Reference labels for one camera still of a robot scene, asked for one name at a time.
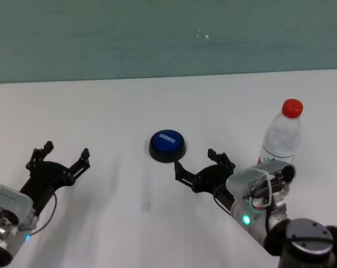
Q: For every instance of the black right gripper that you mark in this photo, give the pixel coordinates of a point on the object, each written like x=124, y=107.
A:
x=210, y=180

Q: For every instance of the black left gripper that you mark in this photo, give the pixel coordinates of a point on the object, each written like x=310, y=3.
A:
x=46, y=177

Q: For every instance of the blue push button black base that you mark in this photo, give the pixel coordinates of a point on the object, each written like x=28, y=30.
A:
x=166, y=145

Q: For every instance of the clear water bottle red cap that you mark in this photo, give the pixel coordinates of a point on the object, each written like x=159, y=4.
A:
x=282, y=136

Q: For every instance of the white zip tie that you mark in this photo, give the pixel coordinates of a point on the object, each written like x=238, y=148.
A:
x=267, y=178

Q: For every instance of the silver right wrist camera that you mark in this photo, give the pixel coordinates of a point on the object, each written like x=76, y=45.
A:
x=249, y=178

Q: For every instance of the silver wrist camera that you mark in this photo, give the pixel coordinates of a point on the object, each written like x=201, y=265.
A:
x=249, y=178
x=6, y=196

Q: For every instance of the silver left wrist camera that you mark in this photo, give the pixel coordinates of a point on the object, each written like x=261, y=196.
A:
x=6, y=196

